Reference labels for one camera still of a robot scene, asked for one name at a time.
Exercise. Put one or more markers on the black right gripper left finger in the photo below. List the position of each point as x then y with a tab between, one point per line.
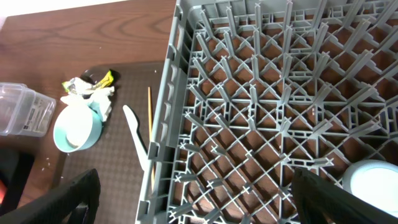
76	201

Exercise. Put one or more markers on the light blue plastic knife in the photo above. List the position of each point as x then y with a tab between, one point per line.
133	123

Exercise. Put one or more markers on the wooden chopstick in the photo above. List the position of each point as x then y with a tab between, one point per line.
150	123

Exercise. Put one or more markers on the dark brown serving tray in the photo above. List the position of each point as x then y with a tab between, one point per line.
114	155

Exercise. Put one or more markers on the light blue plastic cup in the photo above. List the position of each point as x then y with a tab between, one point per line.
374	182

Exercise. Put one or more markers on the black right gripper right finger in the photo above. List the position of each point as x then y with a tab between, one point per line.
318	201

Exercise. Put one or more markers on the crumpled aluminium foil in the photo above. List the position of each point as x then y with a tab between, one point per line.
77	86

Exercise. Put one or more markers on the grey dishwasher rack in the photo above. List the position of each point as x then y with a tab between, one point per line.
251	90

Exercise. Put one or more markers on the clear plastic bin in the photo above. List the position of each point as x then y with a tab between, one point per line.
24	111

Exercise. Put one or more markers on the orange carrot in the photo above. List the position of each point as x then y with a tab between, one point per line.
3	190

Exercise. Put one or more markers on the crumpled white tissue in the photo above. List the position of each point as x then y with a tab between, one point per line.
98	100

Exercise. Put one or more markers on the yellow green wrapper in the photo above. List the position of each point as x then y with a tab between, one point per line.
104	82

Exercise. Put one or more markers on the light blue rice bowl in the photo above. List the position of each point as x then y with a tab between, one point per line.
76	128

